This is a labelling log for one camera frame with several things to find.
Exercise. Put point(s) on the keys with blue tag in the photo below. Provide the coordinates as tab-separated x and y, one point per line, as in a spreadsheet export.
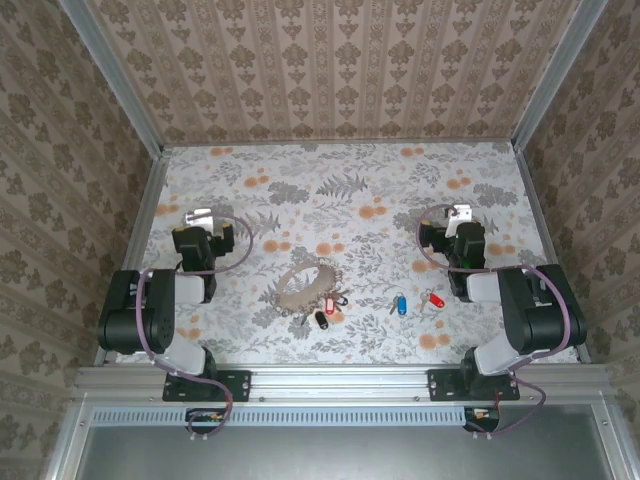
401	306

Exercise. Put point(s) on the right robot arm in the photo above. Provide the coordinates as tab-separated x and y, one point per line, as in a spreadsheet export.
540	320

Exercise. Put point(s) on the large keyring with small rings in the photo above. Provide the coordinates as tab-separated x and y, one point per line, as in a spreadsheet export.
287	300

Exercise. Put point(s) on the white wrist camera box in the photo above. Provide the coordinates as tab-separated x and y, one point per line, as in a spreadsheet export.
200	217
462	212

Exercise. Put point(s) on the keys with red tag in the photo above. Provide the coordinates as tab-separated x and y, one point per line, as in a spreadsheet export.
329	306
436	301

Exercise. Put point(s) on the aluminium side rail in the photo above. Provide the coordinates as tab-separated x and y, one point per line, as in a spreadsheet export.
534	200
148	200

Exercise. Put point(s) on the aluminium front rail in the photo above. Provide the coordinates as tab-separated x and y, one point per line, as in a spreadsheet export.
340	382

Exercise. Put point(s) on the keys with black tag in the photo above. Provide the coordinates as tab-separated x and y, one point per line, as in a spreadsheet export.
321	320

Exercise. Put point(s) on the aluminium frame post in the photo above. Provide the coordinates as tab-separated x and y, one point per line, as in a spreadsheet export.
120	85
551	85

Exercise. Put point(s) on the floral patterned table cover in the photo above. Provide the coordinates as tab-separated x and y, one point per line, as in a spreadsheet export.
350	170

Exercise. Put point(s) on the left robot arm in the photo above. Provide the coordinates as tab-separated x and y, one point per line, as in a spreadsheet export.
155	310

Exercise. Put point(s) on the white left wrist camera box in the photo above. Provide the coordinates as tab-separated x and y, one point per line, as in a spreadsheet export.
200	217

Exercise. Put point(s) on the grey metal sheet panel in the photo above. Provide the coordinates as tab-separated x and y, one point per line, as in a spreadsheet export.
325	455

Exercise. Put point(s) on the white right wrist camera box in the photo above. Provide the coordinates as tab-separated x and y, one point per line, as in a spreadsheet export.
462	212

